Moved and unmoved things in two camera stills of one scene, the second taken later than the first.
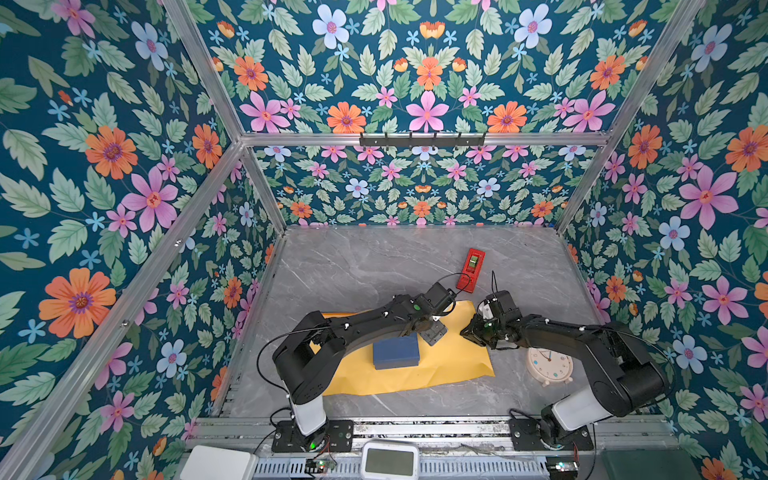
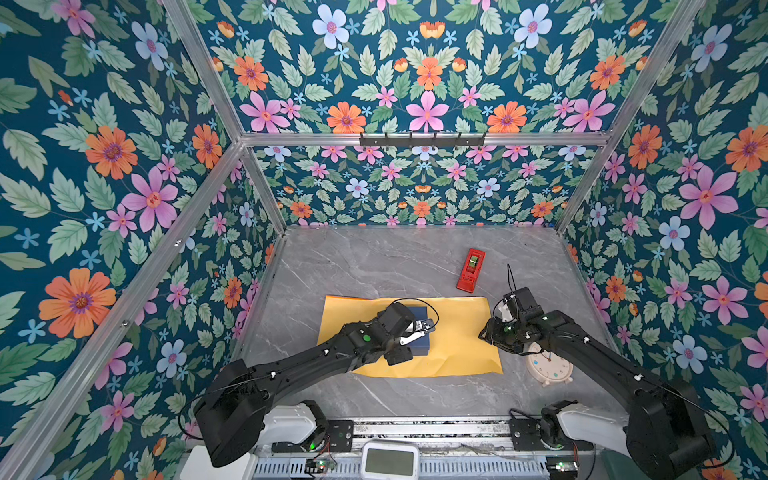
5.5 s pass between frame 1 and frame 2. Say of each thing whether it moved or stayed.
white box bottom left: stayed
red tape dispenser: stayed
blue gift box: moved
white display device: stayed
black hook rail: stayed
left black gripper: moved
